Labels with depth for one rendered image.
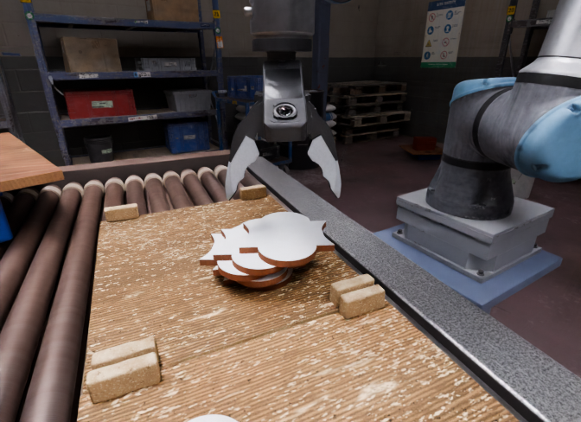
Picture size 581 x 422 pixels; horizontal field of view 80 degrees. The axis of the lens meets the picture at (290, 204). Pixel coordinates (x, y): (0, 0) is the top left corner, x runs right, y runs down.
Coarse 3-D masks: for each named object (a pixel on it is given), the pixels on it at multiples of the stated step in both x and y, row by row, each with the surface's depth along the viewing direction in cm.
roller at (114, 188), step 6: (108, 180) 96; (114, 180) 93; (120, 180) 97; (108, 186) 91; (114, 186) 90; (120, 186) 92; (108, 192) 86; (114, 192) 86; (120, 192) 88; (108, 198) 83; (114, 198) 82; (120, 198) 84; (108, 204) 79; (114, 204) 79; (120, 204) 81; (84, 366) 39
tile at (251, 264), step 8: (224, 232) 51; (232, 232) 51; (240, 232) 51; (232, 240) 49; (240, 240) 49; (224, 248) 47; (232, 248) 47; (216, 256) 45; (224, 256) 46; (232, 256) 45; (240, 256) 45; (248, 256) 45; (256, 256) 45; (240, 264) 43; (248, 264) 43; (256, 264) 43; (264, 264) 43; (248, 272) 43; (256, 272) 42; (264, 272) 43; (272, 272) 43
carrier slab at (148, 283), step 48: (144, 240) 60; (192, 240) 60; (96, 288) 47; (144, 288) 47; (192, 288) 47; (240, 288) 47; (288, 288) 47; (96, 336) 39; (144, 336) 39; (192, 336) 39; (240, 336) 39
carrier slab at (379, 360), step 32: (320, 320) 41; (352, 320) 41; (384, 320) 41; (224, 352) 37; (256, 352) 37; (288, 352) 37; (320, 352) 37; (352, 352) 37; (384, 352) 37; (416, 352) 37; (160, 384) 33; (192, 384) 33; (224, 384) 33; (256, 384) 33; (288, 384) 33; (320, 384) 33; (352, 384) 33; (384, 384) 33; (416, 384) 33; (448, 384) 33; (96, 416) 30; (128, 416) 30; (160, 416) 30; (192, 416) 30; (256, 416) 30; (288, 416) 30; (320, 416) 30; (352, 416) 30; (384, 416) 30; (416, 416) 30; (448, 416) 30; (480, 416) 30; (512, 416) 30
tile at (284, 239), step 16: (256, 224) 51; (272, 224) 51; (288, 224) 51; (304, 224) 51; (320, 224) 51; (256, 240) 46; (272, 240) 46; (288, 240) 46; (304, 240) 46; (320, 240) 46; (272, 256) 43; (288, 256) 43; (304, 256) 43
